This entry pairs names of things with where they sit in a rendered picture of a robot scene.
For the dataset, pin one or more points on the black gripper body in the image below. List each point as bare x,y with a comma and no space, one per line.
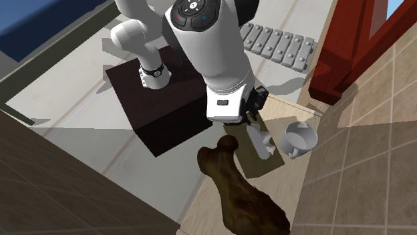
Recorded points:
258,97

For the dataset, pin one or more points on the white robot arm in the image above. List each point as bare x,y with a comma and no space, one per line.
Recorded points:
215,52

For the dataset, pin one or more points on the grey xylophone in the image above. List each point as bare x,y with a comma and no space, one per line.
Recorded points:
280,45

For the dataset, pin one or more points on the white mug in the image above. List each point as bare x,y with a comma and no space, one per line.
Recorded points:
301,140

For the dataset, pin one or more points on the brown bone-shaped figure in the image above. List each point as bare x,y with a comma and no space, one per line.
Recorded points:
241,198

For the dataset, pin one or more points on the dark robot stand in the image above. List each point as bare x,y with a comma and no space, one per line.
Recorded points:
156,107

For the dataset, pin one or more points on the red wooden frame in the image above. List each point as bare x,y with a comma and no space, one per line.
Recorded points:
345,42

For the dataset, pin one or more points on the blue panel in dark frame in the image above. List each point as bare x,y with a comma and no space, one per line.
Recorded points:
36,22

